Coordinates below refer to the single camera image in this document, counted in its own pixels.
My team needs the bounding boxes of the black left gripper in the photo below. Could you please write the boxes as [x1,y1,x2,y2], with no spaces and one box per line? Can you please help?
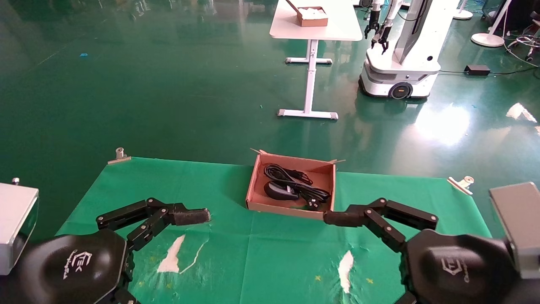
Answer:
[17,198,211,304]

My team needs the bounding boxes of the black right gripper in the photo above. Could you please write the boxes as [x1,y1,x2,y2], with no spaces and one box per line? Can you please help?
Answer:
[323,198,524,304]

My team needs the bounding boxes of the black background robot gripper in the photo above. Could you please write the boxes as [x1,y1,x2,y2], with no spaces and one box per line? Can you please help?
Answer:
[377,25,391,54]
[364,16,380,39]

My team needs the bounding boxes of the thin black usb cable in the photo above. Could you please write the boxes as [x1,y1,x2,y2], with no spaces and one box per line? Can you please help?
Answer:
[272,179,332,212]

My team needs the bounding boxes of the small cardboard box with flap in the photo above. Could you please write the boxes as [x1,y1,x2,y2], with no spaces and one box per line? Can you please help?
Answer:
[286,0,329,27]

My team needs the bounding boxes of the open brown cardboard box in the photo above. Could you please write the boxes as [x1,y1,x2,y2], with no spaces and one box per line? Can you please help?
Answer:
[246,148,346,221]

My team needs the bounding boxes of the white wheeled background robot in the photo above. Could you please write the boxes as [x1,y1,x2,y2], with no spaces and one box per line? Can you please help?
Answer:
[359,0,460,100]

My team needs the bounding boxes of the white height-adjustable table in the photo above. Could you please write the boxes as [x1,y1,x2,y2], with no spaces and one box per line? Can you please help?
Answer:
[269,0,363,121]

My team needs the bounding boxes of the white crumpled packing material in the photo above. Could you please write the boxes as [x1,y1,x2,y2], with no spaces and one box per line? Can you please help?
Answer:
[297,6,327,19]

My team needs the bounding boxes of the silver binder clip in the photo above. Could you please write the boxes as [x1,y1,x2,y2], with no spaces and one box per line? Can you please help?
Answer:
[108,147,132,165]
[447,176,475,196]

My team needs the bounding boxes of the small white round-base stand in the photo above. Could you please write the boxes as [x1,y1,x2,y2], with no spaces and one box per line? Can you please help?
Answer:
[453,0,474,20]

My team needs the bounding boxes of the large white round-base stand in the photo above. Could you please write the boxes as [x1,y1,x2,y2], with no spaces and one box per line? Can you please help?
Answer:
[471,0,513,48]

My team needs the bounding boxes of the green table cloth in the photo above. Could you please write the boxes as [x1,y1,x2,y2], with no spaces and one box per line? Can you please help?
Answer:
[55,157,492,304]

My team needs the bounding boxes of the black computer mouse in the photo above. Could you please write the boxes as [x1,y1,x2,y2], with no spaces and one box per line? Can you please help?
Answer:
[264,181,300,201]

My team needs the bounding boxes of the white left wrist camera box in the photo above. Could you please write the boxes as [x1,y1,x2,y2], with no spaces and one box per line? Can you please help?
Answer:
[0,177,39,276]

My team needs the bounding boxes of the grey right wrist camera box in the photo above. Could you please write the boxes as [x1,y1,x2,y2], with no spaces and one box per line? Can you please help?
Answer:
[489,182,540,280]

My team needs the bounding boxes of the thick black power cable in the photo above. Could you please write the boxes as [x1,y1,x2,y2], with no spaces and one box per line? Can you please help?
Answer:
[264,163,315,186]

